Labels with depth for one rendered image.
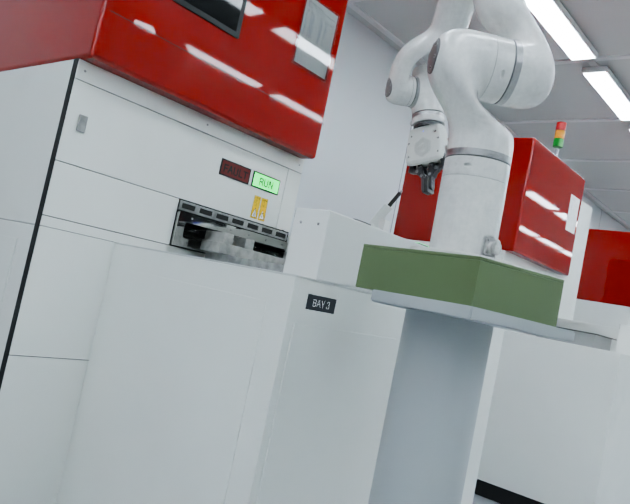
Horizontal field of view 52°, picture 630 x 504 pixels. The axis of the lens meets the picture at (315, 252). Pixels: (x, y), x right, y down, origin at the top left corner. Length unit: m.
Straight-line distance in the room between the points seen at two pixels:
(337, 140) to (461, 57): 3.42
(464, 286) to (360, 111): 3.82
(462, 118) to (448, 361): 0.43
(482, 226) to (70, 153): 0.97
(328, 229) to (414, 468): 0.47
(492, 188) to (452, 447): 0.45
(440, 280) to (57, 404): 1.02
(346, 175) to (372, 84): 0.72
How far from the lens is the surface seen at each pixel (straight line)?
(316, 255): 1.29
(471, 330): 1.16
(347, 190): 4.70
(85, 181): 1.66
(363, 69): 4.86
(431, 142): 1.66
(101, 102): 1.69
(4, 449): 1.70
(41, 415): 1.72
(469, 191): 1.19
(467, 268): 1.06
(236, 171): 1.94
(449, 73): 1.22
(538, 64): 1.28
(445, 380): 1.15
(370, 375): 1.48
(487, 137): 1.21
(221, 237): 1.77
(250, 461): 1.28
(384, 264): 1.17
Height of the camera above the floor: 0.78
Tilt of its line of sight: 4 degrees up
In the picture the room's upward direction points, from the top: 12 degrees clockwise
